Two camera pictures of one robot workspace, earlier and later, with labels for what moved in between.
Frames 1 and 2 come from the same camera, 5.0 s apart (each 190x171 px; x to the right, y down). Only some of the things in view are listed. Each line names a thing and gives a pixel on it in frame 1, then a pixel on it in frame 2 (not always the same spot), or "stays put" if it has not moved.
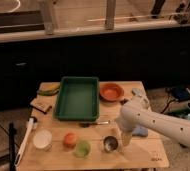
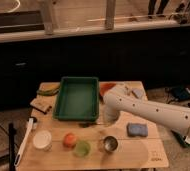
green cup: (83, 149) stays put
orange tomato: (69, 140) stays put
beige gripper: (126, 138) -> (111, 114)
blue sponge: (140, 132) stays put
